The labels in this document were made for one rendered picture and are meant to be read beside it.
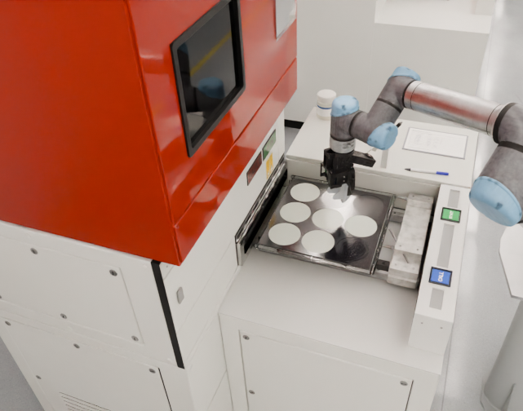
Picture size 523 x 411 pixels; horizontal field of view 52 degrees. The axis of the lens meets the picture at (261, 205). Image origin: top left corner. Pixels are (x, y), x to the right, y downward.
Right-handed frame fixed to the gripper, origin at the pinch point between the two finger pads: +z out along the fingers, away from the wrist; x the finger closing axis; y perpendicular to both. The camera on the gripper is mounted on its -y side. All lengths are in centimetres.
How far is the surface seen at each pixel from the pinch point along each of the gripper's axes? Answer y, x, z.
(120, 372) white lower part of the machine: 79, 15, 28
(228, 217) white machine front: 39.3, 5.0, -10.5
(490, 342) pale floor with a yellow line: -71, 15, 96
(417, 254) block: -10.7, 25.3, 6.0
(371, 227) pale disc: -4.9, 9.1, 6.5
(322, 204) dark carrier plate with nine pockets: 4.1, -7.0, 6.5
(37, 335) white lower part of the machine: 100, -4, 22
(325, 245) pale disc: 11.6, 10.5, 6.5
